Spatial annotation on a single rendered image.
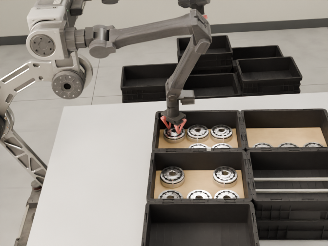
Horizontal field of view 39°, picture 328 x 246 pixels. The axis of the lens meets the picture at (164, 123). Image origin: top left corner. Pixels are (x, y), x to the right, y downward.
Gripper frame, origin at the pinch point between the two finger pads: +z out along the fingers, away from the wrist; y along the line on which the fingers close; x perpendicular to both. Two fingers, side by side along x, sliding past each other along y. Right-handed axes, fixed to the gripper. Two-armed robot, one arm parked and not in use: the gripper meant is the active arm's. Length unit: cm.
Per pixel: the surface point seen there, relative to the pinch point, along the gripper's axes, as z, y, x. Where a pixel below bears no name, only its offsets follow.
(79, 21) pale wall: 67, 265, -140
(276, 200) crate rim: -6, -64, 14
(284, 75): 39, 18, -134
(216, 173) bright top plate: 1.2, -33.0, 9.9
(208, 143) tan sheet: 4.2, -15.9, -6.2
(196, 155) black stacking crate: -4.0, -23.5, 11.2
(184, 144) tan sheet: 4.2, -7.4, 1.3
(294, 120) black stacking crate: 0, -39, -42
